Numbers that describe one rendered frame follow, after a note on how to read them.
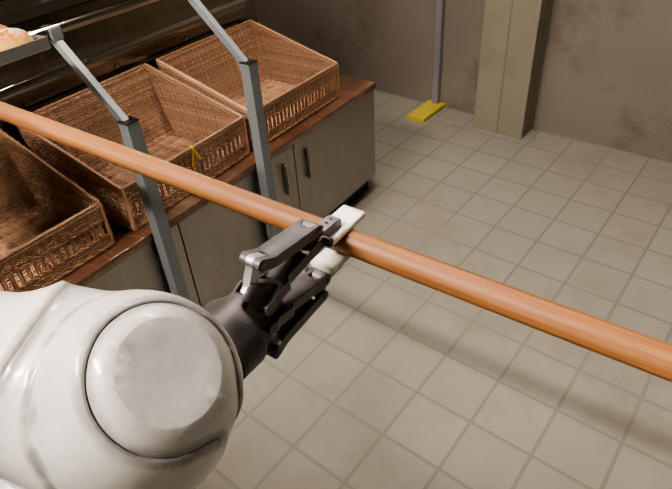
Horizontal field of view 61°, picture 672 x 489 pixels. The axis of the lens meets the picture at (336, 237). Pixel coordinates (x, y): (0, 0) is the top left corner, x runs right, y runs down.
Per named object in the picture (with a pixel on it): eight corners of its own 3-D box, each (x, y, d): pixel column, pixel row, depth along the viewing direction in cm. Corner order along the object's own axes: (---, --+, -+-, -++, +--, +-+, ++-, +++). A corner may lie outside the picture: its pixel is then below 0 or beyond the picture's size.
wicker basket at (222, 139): (40, 193, 197) (8, 119, 180) (162, 127, 233) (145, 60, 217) (135, 234, 174) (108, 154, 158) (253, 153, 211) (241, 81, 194)
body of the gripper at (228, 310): (171, 305, 51) (241, 250, 57) (190, 368, 56) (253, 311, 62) (232, 339, 47) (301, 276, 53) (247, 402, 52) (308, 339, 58)
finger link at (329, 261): (331, 270, 62) (331, 275, 63) (366, 238, 67) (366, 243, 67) (309, 261, 64) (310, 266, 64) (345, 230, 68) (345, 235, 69)
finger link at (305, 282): (269, 325, 55) (269, 337, 55) (336, 276, 63) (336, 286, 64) (239, 310, 57) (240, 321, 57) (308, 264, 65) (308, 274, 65)
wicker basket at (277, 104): (168, 124, 235) (151, 58, 218) (258, 77, 271) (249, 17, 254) (257, 152, 212) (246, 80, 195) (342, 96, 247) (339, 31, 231)
